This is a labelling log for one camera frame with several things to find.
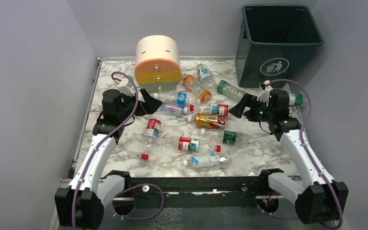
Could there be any red label water bottle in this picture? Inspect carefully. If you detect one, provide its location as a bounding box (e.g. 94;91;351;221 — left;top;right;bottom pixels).
189;103;229;116

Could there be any clear bottle dark green label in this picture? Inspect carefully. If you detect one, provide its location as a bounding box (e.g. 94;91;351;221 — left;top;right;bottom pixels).
200;128;241;145

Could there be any gold red drink bottle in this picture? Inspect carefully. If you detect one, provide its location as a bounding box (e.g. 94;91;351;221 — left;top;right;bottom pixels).
187;113;227;129

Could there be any white blue tea bottle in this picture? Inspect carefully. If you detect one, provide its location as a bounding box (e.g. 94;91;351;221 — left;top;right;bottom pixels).
183;152;231;170

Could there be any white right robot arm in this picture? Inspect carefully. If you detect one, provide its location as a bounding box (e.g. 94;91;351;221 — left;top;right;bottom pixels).
229;89;348;225

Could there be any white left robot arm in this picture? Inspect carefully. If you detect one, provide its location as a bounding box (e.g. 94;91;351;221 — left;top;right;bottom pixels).
55;89;162;230

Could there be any dark green trash bin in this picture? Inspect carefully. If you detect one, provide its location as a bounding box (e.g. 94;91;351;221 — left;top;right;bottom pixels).
235;4;324;88

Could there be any clear bottle purple label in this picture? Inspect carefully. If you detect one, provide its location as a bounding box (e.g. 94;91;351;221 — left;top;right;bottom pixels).
157;104;189;116

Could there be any green tea bottle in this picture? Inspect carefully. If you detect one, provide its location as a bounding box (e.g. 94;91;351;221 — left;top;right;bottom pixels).
217;80;257;105

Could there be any clear bottle blue label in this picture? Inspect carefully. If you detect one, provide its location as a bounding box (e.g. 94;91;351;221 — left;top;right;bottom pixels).
151;92;200;106

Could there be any orange juice bottle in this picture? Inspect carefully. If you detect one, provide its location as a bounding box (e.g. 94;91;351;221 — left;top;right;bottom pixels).
183;75;212;103

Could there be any round pastel drawer cabinet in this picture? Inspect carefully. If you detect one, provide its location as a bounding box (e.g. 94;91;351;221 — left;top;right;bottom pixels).
134;35;182;92

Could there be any clear bottle green cap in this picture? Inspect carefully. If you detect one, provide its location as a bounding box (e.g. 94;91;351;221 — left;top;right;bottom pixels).
288;93;308;106

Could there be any clear bottle green-white label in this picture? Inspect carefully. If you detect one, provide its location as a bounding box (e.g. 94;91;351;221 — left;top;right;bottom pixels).
197;63;216;89

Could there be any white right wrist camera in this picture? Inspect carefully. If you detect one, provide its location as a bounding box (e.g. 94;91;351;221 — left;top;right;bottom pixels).
257;80;273;103

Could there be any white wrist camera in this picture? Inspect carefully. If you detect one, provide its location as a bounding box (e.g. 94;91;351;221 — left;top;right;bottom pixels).
116;78;135;96
257;80;273;103

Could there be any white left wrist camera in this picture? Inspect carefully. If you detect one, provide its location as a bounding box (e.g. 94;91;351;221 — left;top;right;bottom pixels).
116;78;135;96

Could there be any black front mounting rail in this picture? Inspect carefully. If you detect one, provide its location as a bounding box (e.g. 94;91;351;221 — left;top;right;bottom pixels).
128;176;268;208

